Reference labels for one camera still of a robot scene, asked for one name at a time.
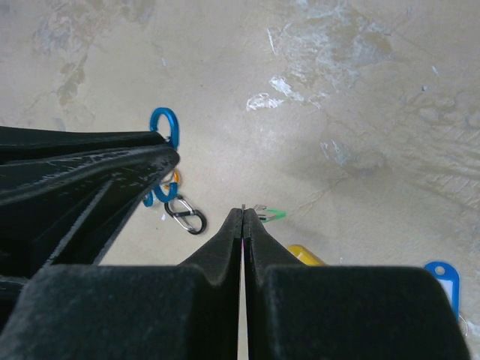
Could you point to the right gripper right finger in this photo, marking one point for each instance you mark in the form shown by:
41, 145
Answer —
297, 311

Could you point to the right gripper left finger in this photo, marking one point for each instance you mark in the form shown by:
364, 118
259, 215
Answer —
186, 311

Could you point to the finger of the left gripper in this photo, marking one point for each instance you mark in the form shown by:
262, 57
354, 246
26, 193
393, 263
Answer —
21, 144
69, 210

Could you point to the green key tag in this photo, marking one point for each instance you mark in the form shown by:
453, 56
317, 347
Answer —
272, 214

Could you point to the blue S carabiner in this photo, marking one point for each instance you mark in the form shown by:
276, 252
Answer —
164, 121

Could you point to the yellow key tag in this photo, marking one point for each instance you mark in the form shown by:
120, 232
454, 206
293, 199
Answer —
302, 254

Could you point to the teal S carabiner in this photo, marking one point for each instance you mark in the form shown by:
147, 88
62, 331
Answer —
148, 200

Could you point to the black S carabiner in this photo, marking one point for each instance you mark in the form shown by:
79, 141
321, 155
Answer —
189, 218

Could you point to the orange S carabiner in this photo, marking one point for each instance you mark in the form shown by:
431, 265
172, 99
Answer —
172, 177

